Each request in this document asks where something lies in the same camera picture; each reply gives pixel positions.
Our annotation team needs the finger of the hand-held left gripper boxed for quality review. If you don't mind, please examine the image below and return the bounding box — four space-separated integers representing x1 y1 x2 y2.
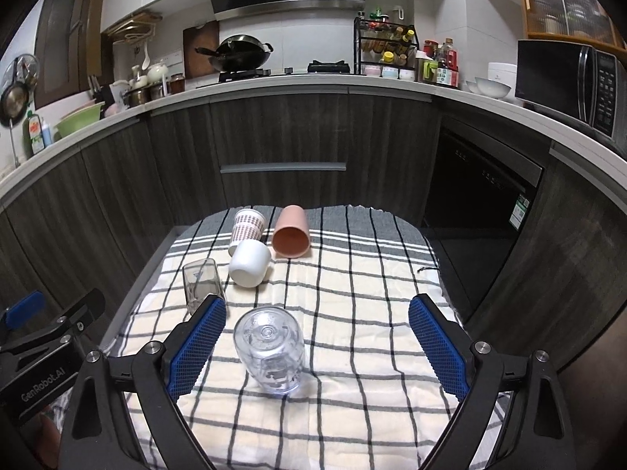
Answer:
0 288 107 359
0 290 46 330

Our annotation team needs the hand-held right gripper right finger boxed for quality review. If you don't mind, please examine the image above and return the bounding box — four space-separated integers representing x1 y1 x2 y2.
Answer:
408 294 564 470

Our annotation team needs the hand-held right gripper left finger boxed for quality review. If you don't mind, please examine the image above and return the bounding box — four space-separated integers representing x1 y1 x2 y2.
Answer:
60 294 227 470

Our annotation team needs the clear round glass cup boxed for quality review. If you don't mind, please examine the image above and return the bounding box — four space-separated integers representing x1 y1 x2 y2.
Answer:
232 305 306 395

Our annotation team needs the clear square glass cup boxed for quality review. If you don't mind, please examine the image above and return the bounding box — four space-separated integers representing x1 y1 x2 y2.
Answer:
182 257 227 316

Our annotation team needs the plain white cup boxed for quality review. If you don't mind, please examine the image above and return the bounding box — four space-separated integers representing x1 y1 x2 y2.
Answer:
228 239 272 289

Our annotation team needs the white patterned cup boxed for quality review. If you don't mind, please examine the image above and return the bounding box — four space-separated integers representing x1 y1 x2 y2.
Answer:
228 208 266 257

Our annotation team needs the pink cup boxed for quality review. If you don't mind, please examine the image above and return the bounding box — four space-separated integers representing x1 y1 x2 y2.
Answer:
272 204 312 259

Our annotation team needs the checkered cloth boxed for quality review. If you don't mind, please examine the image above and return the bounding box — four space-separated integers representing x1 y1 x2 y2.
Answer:
100 203 505 470

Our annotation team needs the black dishwasher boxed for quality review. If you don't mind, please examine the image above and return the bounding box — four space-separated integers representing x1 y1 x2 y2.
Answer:
421 126 545 319

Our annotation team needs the green dish soap bottle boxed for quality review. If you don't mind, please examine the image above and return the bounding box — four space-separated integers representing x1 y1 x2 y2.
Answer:
22 111 46 157

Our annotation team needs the green basin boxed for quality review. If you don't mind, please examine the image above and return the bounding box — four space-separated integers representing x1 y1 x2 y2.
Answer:
54 101 107 139

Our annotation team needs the hanging frying pan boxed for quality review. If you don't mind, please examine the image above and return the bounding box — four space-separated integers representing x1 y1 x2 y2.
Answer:
0 80 29 127

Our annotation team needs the knife block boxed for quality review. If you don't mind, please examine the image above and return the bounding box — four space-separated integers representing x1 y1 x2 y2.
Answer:
87 75 114 107

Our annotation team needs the steel pot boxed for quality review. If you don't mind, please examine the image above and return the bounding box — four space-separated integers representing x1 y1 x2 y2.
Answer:
122 86 151 108

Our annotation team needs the white bowl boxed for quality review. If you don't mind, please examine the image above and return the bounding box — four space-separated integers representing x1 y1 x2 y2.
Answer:
474 77 513 99

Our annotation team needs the sauce bottle with red label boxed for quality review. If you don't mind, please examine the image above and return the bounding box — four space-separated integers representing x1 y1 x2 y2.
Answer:
435 38 460 87

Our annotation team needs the white rice cooker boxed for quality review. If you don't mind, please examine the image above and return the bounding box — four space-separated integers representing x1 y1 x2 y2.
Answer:
488 61 519 90

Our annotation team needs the gas stove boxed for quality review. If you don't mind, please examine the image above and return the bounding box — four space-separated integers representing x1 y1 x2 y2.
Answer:
196 60 354 90

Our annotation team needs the black microwave oven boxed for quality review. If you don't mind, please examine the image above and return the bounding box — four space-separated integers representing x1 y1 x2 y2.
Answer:
513 39 620 139

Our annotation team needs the black wok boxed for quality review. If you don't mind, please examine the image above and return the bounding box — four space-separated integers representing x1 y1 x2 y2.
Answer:
194 34 274 73

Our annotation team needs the hanging wooden rack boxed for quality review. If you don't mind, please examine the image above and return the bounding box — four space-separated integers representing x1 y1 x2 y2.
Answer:
105 10 163 44

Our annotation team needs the wooden cutting board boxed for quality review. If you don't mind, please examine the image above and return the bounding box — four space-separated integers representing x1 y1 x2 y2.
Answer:
182 22 221 80

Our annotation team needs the black spice rack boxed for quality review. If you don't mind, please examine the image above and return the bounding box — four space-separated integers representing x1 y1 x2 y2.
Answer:
353 16 419 79

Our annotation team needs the wooden glass-door cabinet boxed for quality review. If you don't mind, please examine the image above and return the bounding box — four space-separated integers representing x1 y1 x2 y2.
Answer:
518 0 622 44

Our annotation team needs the grey drawer handle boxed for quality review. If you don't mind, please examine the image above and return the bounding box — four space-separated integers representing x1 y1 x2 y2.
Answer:
220 161 348 174

